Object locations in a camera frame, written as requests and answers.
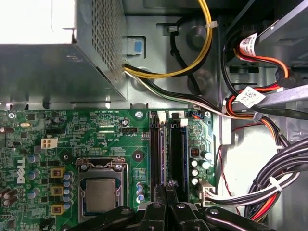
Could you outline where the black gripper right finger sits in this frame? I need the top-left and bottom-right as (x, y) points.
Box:
(166, 182), (272, 231)

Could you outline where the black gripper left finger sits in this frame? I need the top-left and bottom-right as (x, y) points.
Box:
(61, 183), (168, 231)

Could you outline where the black RAM slot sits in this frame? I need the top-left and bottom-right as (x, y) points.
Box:
(149, 111), (161, 202)
(169, 111), (183, 202)

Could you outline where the RAM slot with white latches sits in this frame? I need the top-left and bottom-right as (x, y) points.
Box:
(180, 117), (190, 202)
(157, 112), (168, 202)

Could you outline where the white board power connector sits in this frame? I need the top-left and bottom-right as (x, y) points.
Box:
(199, 180), (217, 208)

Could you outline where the CPU socket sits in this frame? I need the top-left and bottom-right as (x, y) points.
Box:
(76, 156), (129, 223)

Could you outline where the metal socket cover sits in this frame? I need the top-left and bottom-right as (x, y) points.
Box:
(78, 167), (126, 217)

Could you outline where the silver CPU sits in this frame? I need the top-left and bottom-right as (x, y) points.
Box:
(85, 178), (116, 212)

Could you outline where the green motherboard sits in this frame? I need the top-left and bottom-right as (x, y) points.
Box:
(0, 108), (217, 231)

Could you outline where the white four pin socket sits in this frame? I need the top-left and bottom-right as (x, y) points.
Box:
(41, 137), (58, 149)

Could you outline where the blue power supply release tab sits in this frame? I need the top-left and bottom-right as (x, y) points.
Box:
(122, 36), (147, 57)

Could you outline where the black PC case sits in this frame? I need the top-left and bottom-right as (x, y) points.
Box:
(0, 0), (308, 231)

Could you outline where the grey power supply box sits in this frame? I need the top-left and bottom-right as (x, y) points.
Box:
(0, 0), (128, 104)

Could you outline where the metal optical drive cage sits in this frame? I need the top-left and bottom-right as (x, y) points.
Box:
(216, 0), (308, 147)

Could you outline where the thin red black twisted wire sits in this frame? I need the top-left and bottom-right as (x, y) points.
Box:
(217, 119), (263, 216)

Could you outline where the wire locking lever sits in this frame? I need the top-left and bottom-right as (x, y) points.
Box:
(87, 160), (123, 168)

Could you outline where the orange red wire bundle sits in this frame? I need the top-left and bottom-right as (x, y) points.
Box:
(247, 192), (281, 223)

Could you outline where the grey white black wire bundle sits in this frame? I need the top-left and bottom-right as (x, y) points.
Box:
(124, 69), (256, 120)

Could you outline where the black cable bundle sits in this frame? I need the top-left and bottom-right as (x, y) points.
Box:
(243, 138), (308, 226)

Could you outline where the single black cable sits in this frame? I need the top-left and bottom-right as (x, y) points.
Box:
(168, 18), (203, 94)

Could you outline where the yellow power cable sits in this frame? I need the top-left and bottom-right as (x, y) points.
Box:
(124, 0), (214, 79)

